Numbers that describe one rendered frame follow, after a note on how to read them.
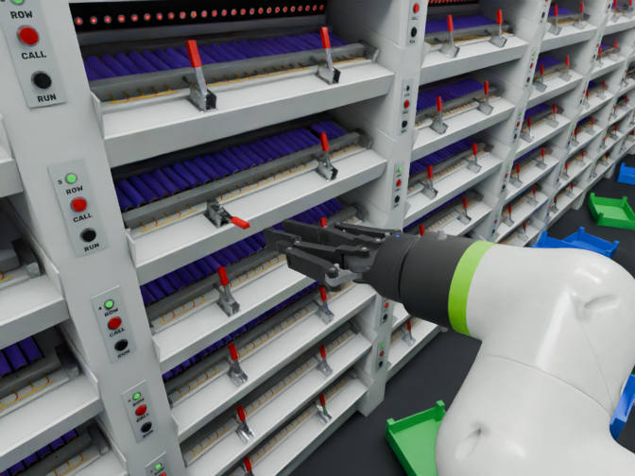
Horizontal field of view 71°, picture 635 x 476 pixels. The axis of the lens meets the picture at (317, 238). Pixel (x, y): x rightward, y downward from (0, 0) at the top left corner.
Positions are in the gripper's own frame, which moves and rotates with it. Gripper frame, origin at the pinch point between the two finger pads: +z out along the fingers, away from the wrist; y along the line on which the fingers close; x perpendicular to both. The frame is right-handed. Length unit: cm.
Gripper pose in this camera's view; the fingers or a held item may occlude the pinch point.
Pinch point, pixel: (292, 237)
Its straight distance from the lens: 60.9
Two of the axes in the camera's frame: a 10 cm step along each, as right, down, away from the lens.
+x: -1.3, -9.1, -3.9
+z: -7.1, -1.8, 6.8
